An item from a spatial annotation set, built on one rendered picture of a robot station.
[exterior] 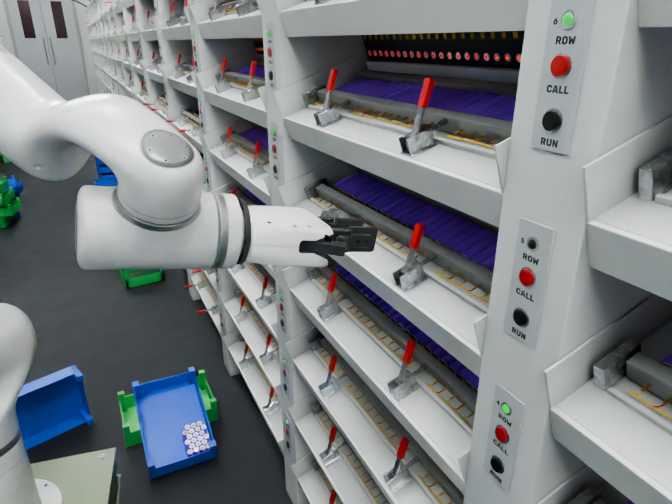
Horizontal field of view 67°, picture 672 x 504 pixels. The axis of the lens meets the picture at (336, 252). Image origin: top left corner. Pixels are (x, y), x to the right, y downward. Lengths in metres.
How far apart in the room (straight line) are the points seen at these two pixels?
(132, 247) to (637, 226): 0.44
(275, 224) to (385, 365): 0.40
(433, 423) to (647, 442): 0.33
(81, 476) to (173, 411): 0.62
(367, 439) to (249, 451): 0.80
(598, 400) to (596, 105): 0.27
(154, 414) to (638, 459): 1.55
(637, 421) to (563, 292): 0.13
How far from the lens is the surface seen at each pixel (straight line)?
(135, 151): 0.48
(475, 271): 0.68
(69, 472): 1.30
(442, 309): 0.67
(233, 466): 1.73
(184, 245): 0.53
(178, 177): 0.47
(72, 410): 2.05
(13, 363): 1.04
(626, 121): 0.46
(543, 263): 0.49
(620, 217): 0.46
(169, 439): 1.80
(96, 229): 0.52
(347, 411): 1.07
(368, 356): 0.90
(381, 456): 0.99
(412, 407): 0.80
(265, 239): 0.55
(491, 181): 0.55
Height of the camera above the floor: 1.21
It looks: 22 degrees down
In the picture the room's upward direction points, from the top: straight up
